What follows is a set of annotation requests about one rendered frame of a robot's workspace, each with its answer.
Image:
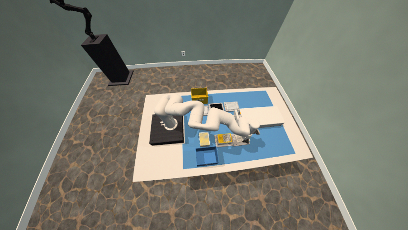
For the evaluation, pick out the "blue flat mat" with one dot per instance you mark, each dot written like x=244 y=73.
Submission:
x=272 y=141

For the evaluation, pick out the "dark blue open-top bin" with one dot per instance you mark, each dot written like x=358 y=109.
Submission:
x=206 y=156

